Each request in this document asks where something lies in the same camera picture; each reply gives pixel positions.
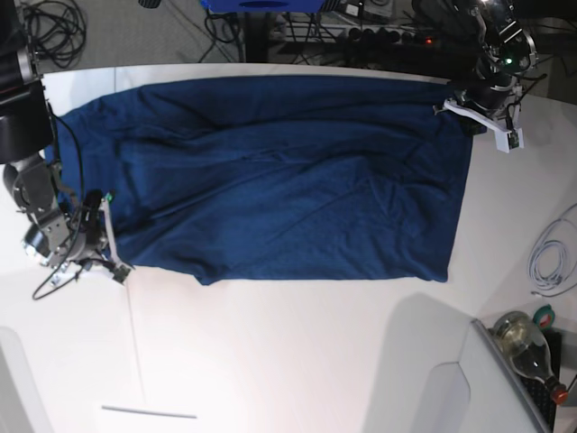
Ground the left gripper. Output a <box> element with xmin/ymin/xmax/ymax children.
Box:
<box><xmin>454</xmin><ymin>76</ymin><xmax>523</xmax><ymax>136</ymax></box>

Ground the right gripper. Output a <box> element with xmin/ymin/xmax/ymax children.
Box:
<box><xmin>49</xmin><ymin>189</ymin><xmax>107</xmax><ymax>266</ymax></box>

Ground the blue t-shirt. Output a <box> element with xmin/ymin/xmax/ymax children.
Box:
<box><xmin>58</xmin><ymin>76</ymin><xmax>473</xmax><ymax>285</ymax></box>

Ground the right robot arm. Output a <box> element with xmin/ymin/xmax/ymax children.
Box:
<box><xmin>1</xmin><ymin>1</ymin><xmax>107</xmax><ymax>267</ymax></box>

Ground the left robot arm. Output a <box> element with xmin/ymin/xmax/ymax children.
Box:
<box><xmin>411</xmin><ymin>1</ymin><xmax>537</xmax><ymax>150</ymax></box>

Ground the black power strip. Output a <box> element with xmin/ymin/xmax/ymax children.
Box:
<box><xmin>346</xmin><ymin>27</ymin><xmax>444</xmax><ymax>49</ymax></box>

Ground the green tape roll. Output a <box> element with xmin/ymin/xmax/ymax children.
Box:
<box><xmin>533</xmin><ymin>305</ymin><xmax>555</xmax><ymax>330</ymax></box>

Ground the clear plastic bottle red cap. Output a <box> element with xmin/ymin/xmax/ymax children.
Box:
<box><xmin>491</xmin><ymin>311</ymin><xmax>569</xmax><ymax>405</ymax></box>

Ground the blue box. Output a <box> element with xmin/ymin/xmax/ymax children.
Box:
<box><xmin>201</xmin><ymin>0</ymin><xmax>325</xmax><ymax>14</ymax></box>

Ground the black tray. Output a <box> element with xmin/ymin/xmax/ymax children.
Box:
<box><xmin>519</xmin><ymin>329</ymin><xmax>563</xmax><ymax>431</ymax></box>

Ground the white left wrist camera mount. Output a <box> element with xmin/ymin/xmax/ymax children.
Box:
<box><xmin>433</xmin><ymin>98</ymin><xmax>525</xmax><ymax>153</ymax></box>

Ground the white coiled cable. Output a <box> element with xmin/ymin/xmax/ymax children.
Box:
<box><xmin>527</xmin><ymin>215</ymin><xmax>577</xmax><ymax>299</ymax></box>

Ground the black coiled cable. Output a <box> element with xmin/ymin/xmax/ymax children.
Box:
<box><xmin>22</xmin><ymin>0</ymin><xmax>87</xmax><ymax>69</ymax></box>

